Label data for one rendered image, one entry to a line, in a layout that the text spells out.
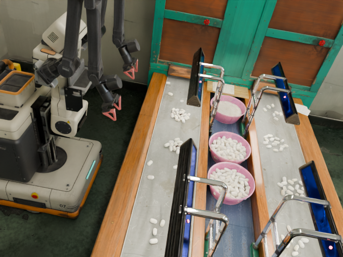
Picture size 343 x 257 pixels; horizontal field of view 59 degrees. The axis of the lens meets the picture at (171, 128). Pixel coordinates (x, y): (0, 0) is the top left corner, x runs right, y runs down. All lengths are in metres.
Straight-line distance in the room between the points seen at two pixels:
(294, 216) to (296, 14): 1.35
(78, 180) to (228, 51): 1.45
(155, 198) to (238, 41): 1.34
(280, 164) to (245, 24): 1.01
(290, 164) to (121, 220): 1.09
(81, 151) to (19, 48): 1.83
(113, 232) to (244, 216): 0.70
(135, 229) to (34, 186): 1.00
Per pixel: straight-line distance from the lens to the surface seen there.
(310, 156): 2.12
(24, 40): 3.85
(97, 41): 1.44
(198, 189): 1.64
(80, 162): 2.37
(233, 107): 2.34
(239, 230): 1.67
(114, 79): 1.51
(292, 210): 1.78
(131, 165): 1.69
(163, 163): 1.75
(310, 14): 2.40
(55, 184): 2.26
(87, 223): 2.39
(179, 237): 1.05
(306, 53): 2.51
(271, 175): 1.90
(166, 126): 2.00
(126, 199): 1.55
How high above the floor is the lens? 2.01
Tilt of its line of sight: 40 degrees down
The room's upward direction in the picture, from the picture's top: 10 degrees clockwise
